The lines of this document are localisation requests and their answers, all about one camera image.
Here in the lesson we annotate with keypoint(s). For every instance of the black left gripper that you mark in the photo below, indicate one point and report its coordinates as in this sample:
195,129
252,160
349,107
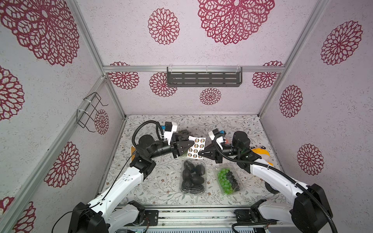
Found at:
176,149

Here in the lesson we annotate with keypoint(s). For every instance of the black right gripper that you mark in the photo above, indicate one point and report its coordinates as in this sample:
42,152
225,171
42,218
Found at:
217,151

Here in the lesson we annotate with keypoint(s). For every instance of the sticker label sheet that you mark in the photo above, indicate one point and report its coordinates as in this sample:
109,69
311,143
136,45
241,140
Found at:
198,146

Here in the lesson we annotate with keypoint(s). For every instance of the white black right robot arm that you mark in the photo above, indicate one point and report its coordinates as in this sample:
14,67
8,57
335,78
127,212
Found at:
309,208

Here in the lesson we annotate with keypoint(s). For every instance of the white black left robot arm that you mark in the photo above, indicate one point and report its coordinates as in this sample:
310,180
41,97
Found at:
139,169

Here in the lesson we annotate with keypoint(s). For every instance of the clear box purple grapes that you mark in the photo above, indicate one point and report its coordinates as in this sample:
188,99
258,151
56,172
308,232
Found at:
185,133

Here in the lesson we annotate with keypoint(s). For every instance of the clear box green grapes blueberries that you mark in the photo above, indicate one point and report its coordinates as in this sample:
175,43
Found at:
228,180

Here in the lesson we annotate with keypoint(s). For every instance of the white wooden tissue box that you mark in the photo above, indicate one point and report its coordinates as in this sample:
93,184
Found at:
133,153

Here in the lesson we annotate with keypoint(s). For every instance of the yellow red plush toy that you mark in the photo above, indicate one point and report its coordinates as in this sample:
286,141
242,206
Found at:
265,155

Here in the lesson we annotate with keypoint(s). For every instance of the black round alarm clock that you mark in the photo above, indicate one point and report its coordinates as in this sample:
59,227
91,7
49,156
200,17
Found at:
271,189

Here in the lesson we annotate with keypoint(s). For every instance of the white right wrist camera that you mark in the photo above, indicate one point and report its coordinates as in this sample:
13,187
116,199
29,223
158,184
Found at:
218,136

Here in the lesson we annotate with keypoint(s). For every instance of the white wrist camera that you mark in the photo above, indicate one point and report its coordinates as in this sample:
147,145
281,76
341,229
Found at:
169,129
218,136

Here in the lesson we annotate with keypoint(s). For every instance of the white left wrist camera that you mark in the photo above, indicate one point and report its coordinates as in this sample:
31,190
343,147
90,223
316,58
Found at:
169,129

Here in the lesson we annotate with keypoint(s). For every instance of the grey metal wall shelf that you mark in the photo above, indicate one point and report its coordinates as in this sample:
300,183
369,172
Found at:
203,79

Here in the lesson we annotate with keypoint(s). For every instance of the aluminium mounting rail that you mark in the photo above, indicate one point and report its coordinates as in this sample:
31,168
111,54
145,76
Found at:
173,217

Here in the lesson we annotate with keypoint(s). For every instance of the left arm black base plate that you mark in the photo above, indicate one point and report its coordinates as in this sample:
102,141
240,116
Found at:
148,218

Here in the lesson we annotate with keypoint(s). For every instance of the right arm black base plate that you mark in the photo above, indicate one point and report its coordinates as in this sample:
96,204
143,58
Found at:
250,217

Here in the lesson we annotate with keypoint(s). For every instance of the black wire wall rack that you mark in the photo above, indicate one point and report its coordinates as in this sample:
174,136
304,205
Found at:
93,117

